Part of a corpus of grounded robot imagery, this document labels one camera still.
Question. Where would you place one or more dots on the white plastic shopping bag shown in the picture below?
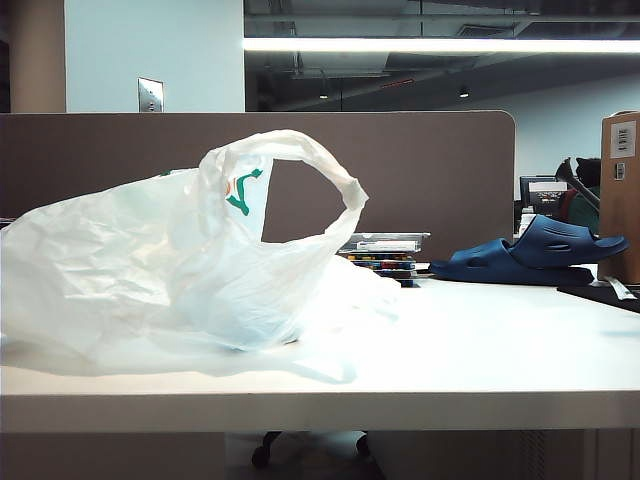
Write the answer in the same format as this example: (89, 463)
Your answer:
(100, 270)

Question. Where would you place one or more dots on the colourful flat card box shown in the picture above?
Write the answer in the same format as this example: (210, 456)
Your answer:
(406, 281)
(397, 267)
(390, 257)

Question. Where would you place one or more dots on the clear plastic flat box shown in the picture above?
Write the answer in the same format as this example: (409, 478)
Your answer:
(395, 244)

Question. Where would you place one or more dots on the brown desk partition panel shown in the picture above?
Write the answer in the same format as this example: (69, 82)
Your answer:
(425, 170)

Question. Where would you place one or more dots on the navy blue rubber slipper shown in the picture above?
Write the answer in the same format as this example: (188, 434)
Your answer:
(555, 240)
(480, 267)

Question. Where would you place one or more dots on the long ceiling light strip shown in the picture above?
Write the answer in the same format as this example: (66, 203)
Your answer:
(425, 45)

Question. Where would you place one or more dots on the black background monitor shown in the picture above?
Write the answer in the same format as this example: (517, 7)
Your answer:
(542, 192)

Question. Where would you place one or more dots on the seated person in background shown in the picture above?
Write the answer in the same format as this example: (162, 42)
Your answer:
(582, 205)

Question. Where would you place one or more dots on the black table mat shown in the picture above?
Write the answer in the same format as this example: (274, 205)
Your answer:
(595, 294)

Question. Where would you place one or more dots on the brown cardboard box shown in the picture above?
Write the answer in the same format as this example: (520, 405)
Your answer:
(622, 220)

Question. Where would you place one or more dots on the white paper strip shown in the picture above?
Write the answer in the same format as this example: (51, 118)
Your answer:
(620, 289)

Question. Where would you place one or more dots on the metal wall switch plate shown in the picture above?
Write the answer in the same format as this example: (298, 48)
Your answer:
(150, 95)

